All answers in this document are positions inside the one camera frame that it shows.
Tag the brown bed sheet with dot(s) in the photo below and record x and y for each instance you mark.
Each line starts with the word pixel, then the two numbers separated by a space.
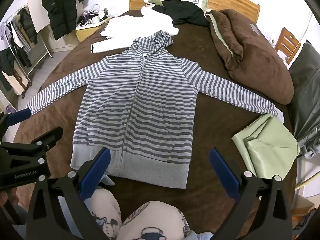
pixel 215 132

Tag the yellow nightstand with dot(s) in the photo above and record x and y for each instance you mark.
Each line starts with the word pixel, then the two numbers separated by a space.
pixel 86 33

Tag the printed pajama pants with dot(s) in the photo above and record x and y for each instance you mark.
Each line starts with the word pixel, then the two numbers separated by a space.
pixel 150 220

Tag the white cup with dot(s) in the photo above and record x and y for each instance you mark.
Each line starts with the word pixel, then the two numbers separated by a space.
pixel 95 20

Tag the white fluffy garment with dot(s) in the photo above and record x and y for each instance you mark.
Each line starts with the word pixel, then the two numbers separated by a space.
pixel 125 28

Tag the folded light green cloth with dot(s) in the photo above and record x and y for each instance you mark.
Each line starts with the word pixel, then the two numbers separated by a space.
pixel 270 147

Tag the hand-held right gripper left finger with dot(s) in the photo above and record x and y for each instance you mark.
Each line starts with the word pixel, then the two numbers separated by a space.
pixel 96 171

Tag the long black hooded coat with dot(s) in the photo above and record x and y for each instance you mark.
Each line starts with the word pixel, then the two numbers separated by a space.
pixel 61 10

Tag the brown plush comforter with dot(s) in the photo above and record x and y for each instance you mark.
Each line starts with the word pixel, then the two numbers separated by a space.
pixel 255 62

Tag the black garment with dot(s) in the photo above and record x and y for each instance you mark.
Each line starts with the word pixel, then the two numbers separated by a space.
pixel 182 12

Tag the grey striped zip hoodie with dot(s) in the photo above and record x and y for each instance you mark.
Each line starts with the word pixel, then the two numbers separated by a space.
pixel 140 100

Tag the clothes rack with clothes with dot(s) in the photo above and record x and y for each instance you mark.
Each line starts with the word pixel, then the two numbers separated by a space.
pixel 22 35

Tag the dark grey cloth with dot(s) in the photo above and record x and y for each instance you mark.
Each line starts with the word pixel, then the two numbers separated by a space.
pixel 307 92

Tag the wooden chair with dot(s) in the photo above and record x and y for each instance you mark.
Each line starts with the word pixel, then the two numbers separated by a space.
pixel 290 42

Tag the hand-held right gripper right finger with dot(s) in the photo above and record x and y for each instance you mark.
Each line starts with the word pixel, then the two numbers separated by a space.
pixel 225 173

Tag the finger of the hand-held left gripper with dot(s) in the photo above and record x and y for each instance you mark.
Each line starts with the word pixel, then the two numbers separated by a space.
pixel 47 136
pixel 20 117

